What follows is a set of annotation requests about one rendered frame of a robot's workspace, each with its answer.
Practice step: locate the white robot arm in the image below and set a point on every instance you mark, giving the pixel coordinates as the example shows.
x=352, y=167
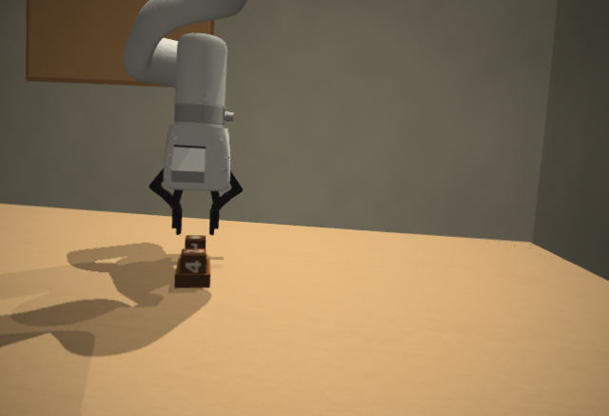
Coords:
x=195, y=65

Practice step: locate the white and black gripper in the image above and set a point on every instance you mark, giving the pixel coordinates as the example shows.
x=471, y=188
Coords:
x=216, y=178

